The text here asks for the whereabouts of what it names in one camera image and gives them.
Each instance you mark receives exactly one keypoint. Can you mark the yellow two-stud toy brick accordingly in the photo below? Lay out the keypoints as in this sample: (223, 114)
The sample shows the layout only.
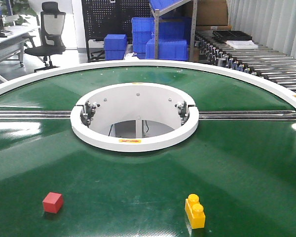
(195, 211)

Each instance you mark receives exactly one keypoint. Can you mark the large blue crate front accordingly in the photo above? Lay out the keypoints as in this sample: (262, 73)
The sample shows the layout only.
(168, 49)

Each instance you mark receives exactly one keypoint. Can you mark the blue crate on floor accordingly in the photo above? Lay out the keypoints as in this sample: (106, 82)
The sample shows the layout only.
(115, 46)

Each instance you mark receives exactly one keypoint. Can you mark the stacked blue crates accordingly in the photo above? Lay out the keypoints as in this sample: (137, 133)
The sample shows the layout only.
(141, 32)

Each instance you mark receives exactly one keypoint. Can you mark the metal shelf rack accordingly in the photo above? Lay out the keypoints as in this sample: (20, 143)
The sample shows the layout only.
(157, 13)

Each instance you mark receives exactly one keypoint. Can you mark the black perforated pegboard panel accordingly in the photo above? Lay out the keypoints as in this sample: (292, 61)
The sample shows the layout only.
(103, 17)

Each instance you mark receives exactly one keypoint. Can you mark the black tray on rollers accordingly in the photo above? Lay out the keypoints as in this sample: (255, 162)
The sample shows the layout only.
(225, 35)

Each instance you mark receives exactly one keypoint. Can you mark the white sheet on rollers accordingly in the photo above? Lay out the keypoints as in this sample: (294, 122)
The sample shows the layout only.
(242, 44)

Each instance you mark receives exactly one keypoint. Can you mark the cardboard box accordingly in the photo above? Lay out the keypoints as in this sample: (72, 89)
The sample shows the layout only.
(212, 13)

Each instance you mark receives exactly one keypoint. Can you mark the red cube block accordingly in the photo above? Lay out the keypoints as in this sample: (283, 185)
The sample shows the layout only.
(53, 202)

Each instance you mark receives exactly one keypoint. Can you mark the black mesh office chair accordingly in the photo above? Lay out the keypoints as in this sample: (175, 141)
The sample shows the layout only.
(52, 24)

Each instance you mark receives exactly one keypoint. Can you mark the white outer conveyor rim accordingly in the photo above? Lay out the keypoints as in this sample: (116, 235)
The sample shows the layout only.
(212, 88)

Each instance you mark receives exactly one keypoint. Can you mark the steel roller conveyor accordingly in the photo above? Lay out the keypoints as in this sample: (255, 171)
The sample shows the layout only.
(263, 62)

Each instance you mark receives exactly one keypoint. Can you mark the grey office desk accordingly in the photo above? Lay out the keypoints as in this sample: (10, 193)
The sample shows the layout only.
(14, 44)

